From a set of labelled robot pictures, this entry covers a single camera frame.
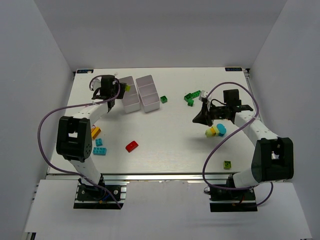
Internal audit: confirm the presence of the pale yellow orange lego stack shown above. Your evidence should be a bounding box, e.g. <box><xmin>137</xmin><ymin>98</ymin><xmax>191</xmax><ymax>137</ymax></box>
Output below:
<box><xmin>205</xmin><ymin>126</ymin><xmax>219</xmax><ymax>138</ymax></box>

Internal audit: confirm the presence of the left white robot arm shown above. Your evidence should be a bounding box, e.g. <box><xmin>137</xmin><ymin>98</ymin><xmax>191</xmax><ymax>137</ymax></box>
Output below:
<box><xmin>56</xmin><ymin>75</ymin><xmax>130</xmax><ymax>186</ymax></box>

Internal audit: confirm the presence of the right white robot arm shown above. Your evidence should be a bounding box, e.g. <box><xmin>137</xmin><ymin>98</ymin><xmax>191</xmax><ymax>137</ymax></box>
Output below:
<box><xmin>192</xmin><ymin>89</ymin><xmax>294</xmax><ymax>190</ymax></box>

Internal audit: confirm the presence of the left white divided container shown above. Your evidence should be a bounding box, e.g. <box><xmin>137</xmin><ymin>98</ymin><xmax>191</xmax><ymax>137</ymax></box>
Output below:
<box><xmin>119</xmin><ymin>76</ymin><xmax>141</xmax><ymax>114</ymax></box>

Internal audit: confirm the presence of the white divided container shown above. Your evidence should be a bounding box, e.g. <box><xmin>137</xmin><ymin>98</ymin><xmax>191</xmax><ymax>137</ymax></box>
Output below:
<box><xmin>119</xmin><ymin>76</ymin><xmax>141</xmax><ymax>114</ymax></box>
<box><xmin>135</xmin><ymin>75</ymin><xmax>160</xmax><ymax>113</ymax></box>

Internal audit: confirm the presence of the small dark green lego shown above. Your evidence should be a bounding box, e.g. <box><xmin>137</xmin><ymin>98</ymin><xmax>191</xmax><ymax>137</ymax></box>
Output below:
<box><xmin>187</xmin><ymin>99</ymin><xmax>194</xmax><ymax>107</ymax></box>
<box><xmin>160</xmin><ymin>95</ymin><xmax>168</xmax><ymax>104</ymax></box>

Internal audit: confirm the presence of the cyan rounded lego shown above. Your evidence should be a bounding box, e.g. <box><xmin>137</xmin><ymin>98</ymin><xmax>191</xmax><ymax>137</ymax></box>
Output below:
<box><xmin>216</xmin><ymin>123</ymin><xmax>227</xmax><ymax>137</ymax></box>

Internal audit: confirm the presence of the right white divided container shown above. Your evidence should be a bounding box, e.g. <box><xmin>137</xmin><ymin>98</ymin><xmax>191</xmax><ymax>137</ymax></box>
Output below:
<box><xmin>135</xmin><ymin>75</ymin><xmax>160</xmax><ymax>113</ymax></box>

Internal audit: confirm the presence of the long dark green lego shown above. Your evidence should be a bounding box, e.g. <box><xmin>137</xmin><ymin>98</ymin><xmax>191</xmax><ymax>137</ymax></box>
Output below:
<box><xmin>183</xmin><ymin>90</ymin><xmax>201</xmax><ymax>102</ymax></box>

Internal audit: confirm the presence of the left blue table label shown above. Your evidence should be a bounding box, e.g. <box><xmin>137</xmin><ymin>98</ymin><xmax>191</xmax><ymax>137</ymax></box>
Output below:
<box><xmin>76</xmin><ymin>69</ymin><xmax>94</xmax><ymax>74</ymax></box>

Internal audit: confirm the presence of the blue table label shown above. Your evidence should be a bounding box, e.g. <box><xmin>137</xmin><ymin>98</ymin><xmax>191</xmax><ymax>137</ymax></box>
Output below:
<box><xmin>224</xmin><ymin>67</ymin><xmax>243</xmax><ymax>72</ymax></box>
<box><xmin>76</xmin><ymin>69</ymin><xmax>94</xmax><ymax>74</ymax></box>

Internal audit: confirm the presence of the right blue table label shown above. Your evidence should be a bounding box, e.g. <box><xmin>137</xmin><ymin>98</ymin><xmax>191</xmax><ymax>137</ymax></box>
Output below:
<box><xmin>224</xmin><ymin>67</ymin><xmax>243</xmax><ymax>72</ymax></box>

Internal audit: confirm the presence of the orange yellow lego brick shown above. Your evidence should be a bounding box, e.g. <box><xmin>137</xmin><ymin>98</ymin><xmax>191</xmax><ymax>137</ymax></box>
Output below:
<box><xmin>91</xmin><ymin>127</ymin><xmax>101</xmax><ymax>140</ymax></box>

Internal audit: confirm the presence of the lime square lego near edge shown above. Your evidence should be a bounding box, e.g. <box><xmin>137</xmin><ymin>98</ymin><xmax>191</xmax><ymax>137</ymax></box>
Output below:
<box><xmin>223</xmin><ymin>161</ymin><xmax>232</xmax><ymax>170</ymax></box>

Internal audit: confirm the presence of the small cyan lego brick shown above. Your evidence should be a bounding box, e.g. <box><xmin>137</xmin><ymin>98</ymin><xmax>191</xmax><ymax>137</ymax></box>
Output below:
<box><xmin>95</xmin><ymin>138</ymin><xmax>103</xmax><ymax>147</ymax></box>

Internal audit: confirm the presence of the red curved lego brick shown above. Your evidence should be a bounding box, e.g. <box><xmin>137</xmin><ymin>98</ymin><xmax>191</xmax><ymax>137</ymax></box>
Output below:
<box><xmin>125</xmin><ymin>140</ymin><xmax>139</xmax><ymax>153</ymax></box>

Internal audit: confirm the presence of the long cyan lego brick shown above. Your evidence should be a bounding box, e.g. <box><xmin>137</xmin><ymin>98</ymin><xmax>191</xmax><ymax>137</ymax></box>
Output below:
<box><xmin>92</xmin><ymin>147</ymin><xmax>107</xmax><ymax>156</ymax></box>

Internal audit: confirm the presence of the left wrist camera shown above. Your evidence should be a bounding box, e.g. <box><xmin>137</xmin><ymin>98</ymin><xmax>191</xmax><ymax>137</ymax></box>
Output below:
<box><xmin>89</xmin><ymin>76</ymin><xmax>102</xmax><ymax>91</ymax></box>

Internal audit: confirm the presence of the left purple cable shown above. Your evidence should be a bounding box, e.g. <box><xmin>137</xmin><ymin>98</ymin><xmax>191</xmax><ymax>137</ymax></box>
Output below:
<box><xmin>37</xmin><ymin>74</ymin><xmax>123</xmax><ymax>210</ymax></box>

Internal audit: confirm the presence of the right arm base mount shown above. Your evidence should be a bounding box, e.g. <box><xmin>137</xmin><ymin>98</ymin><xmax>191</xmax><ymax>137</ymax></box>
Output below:
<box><xmin>203</xmin><ymin>186</ymin><xmax>258</xmax><ymax>213</ymax></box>

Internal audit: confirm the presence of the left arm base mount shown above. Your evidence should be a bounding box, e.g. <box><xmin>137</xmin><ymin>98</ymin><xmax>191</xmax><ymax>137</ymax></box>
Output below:
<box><xmin>73</xmin><ymin>177</ymin><xmax>127</xmax><ymax>210</ymax></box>

